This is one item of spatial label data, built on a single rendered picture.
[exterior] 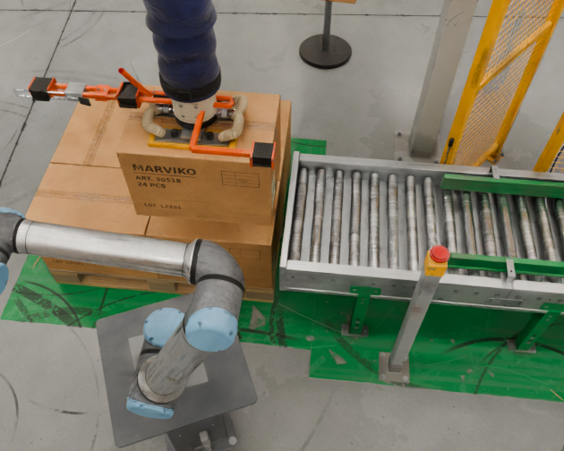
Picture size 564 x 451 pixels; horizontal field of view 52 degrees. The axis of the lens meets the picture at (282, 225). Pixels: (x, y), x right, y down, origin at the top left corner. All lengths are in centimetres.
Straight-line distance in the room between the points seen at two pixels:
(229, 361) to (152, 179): 80
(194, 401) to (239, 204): 82
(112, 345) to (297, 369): 105
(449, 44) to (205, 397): 217
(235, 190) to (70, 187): 102
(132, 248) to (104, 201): 150
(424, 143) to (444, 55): 67
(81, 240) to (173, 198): 102
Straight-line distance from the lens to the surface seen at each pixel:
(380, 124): 400
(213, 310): 132
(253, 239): 267
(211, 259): 139
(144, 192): 247
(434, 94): 346
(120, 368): 222
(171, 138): 229
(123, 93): 233
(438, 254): 210
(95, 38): 491
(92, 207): 293
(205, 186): 235
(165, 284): 311
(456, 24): 320
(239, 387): 212
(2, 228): 155
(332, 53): 451
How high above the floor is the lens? 273
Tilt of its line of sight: 54 degrees down
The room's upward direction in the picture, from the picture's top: straight up
